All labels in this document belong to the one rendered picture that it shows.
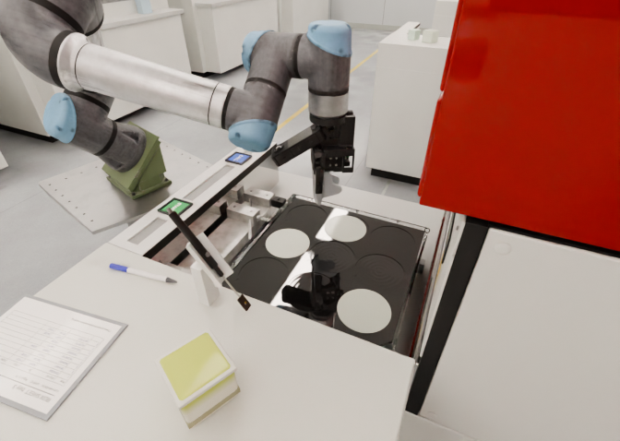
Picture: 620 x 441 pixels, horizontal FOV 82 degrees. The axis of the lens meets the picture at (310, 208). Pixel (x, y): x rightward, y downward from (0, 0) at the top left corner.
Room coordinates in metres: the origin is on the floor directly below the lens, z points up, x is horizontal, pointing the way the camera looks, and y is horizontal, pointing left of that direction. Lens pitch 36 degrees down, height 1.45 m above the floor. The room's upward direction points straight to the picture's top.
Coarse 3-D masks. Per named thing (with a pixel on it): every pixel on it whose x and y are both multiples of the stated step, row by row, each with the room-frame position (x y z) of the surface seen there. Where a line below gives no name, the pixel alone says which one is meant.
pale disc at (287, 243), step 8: (280, 232) 0.65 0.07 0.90; (288, 232) 0.65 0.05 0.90; (296, 232) 0.65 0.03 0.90; (272, 240) 0.62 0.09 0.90; (280, 240) 0.62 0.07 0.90; (288, 240) 0.62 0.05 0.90; (296, 240) 0.62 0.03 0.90; (304, 240) 0.62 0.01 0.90; (272, 248) 0.60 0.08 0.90; (280, 248) 0.60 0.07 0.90; (288, 248) 0.60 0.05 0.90; (296, 248) 0.60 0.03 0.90; (304, 248) 0.60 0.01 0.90; (280, 256) 0.57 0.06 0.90; (288, 256) 0.57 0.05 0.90
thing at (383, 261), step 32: (288, 224) 0.68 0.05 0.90; (320, 224) 0.68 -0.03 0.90; (384, 224) 0.68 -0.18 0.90; (256, 256) 0.57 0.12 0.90; (320, 256) 0.57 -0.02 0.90; (352, 256) 0.57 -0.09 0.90; (384, 256) 0.57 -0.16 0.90; (416, 256) 0.57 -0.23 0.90; (256, 288) 0.48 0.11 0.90; (288, 288) 0.48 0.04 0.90; (320, 288) 0.48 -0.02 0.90; (352, 288) 0.48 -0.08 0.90; (384, 288) 0.48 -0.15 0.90; (320, 320) 0.40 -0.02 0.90
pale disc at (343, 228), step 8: (336, 216) 0.71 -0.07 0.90; (344, 216) 0.71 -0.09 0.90; (328, 224) 0.68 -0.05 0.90; (336, 224) 0.68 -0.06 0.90; (344, 224) 0.68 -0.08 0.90; (352, 224) 0.68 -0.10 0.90; (360, 224) 0.68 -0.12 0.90; (328, 232) 0.65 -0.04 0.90; (336, 232) 0.65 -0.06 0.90; (344, 232) 0.65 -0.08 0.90; (352, 232) 0.65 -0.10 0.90; (360, 232) 0.65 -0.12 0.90; (344, 240) 0.62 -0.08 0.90; (352, 240) 0.62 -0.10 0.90
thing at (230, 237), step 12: (252, 204) 0.79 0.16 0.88; (264, 216) 0.75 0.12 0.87; (228, 228) 0.69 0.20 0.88; (240, 228) 0.69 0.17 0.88; (252, 228) 0.70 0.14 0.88; (216, 240) 0.65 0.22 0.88; (228, 240) 0.65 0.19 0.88; (240, 240) 0.65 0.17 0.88; (228, 252) 0.60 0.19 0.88; (180, 264) 0.57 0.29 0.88; (192, 264) 0.57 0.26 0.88
